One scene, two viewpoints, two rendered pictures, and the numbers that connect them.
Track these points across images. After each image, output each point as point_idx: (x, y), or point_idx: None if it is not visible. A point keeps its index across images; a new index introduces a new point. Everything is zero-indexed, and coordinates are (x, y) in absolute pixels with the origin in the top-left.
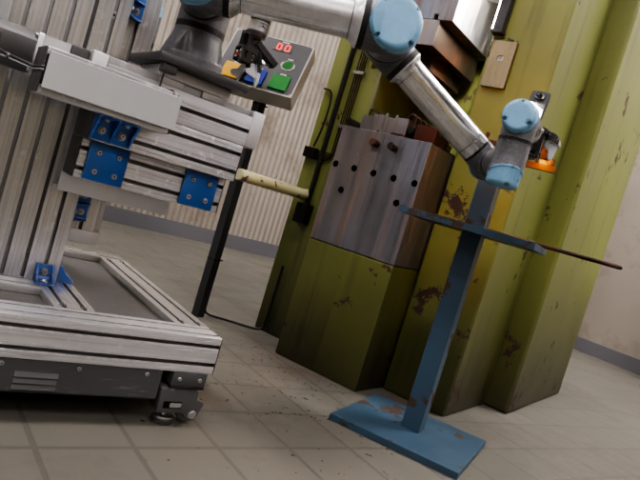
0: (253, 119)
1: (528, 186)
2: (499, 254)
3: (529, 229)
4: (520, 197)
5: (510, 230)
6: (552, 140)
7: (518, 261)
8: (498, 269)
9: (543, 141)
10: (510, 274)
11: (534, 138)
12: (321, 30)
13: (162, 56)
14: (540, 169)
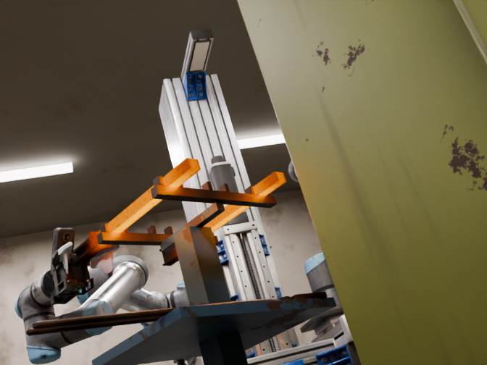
0: (200, 356)
1: (326, 118)
2: (352, 287)
3: (435, 132)
4: (319, 158)
5: (345, 224)
6: (56, 261)
7: (475, 220)
8: (380, 309)
9: (55, 274)
10: (468, 274)
11: (38, 298)
12: (124, 308)
13: (173, 361)
14: (170, 199)
